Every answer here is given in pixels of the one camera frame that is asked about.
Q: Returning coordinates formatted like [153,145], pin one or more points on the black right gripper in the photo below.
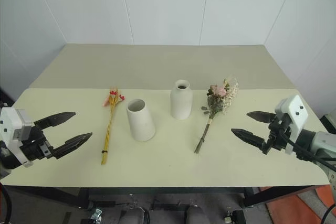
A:
[277,136]

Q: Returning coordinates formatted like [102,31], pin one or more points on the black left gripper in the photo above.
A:
[33,149]

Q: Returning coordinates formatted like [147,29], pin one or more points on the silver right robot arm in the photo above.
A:
[319,144]

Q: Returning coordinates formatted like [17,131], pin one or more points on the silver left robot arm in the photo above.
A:
[4,159]

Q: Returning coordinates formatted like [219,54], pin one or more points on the white bottle-shaped vase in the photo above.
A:
[181,102]

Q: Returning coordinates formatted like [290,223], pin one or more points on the white conical vase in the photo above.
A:
[140,123]

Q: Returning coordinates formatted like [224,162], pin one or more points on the pink dried flower bouquet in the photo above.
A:
[219,100]

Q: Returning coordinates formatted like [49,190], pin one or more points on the yellow dried flower bundle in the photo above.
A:
[110,127]

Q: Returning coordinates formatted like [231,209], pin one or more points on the orange floor mat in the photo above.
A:
[302,205]

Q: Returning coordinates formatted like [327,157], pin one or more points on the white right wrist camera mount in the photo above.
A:
[294,113]

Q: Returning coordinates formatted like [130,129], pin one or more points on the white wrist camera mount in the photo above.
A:
[14,127]
[294,113]

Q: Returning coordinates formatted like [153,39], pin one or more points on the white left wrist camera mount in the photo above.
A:
[14,127]

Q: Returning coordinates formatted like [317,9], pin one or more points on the black table frame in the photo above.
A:
[168,195]

